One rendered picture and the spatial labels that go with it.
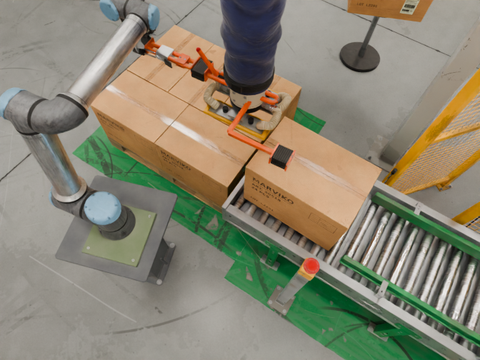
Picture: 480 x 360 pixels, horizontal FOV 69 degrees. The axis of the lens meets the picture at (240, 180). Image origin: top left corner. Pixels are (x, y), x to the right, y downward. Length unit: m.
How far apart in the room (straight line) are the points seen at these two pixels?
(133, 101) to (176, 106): 0.32
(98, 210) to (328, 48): 2.89
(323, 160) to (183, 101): 1.18
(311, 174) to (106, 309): 1.68
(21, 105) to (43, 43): 2.91
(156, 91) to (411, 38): 2.77
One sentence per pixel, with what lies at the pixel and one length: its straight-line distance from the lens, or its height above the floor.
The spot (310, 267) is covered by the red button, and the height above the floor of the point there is 1.04.
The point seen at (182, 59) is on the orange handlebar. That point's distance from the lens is 1.81.
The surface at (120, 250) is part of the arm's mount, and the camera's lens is 1.91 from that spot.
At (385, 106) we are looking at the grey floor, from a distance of 3.55.
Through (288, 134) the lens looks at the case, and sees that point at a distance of 1.94.
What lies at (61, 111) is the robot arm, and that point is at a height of 1.62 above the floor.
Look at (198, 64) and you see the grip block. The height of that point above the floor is 1.29.
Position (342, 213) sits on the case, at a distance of 1.78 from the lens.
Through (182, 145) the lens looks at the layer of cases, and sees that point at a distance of 2.38.
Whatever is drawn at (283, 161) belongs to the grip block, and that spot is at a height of 1.30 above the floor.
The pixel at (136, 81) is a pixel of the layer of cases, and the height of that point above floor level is 0.54.
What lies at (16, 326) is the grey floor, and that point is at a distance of 2.92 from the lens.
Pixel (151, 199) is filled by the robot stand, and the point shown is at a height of 0.75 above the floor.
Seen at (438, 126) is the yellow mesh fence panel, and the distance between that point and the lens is 1.96.
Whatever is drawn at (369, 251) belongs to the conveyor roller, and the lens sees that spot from 2.20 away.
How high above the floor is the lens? 2.53
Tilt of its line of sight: 63 degrees down
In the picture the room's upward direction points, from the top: 3 degrees clockwise
